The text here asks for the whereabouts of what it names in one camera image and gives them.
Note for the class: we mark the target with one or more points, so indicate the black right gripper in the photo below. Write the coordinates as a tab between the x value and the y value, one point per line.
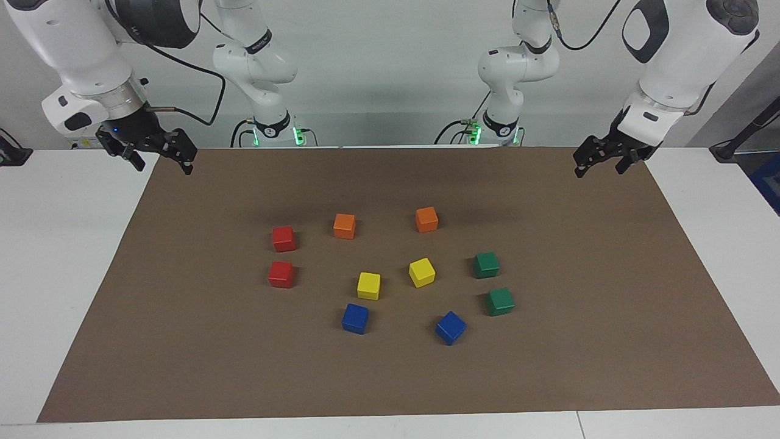
137	131

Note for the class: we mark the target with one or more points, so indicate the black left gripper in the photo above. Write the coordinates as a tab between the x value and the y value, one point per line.
615	143

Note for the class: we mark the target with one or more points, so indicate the red wooden cube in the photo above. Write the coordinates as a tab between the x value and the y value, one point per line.
281	274
284	238

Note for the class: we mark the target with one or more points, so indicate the green wooden cube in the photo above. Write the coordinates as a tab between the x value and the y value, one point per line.
486	264
500	301

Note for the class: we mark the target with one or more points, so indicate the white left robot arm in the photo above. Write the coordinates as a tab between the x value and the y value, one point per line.
688	55

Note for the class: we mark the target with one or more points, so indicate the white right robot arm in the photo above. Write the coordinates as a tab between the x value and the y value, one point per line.
67	42

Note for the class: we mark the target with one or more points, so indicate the white power box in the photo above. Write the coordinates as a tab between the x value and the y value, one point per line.
82	142

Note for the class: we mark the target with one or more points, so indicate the black angled stand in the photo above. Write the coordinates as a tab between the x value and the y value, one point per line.
728	149

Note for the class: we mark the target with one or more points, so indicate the black clamp stand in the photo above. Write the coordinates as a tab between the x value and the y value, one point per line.
12	155

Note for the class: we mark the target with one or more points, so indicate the blue box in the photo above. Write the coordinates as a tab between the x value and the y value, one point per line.
769	180

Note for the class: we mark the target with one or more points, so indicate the orange wooden cube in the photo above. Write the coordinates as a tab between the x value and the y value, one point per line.
344	225
426	219

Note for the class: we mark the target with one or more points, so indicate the yellow wooden cube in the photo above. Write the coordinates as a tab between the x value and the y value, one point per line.
368	285
421	272

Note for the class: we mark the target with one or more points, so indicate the blue wooden cube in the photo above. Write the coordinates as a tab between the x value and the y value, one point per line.
450	327
355	318

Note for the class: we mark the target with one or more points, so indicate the brown table mat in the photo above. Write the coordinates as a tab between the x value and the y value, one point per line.
390	378

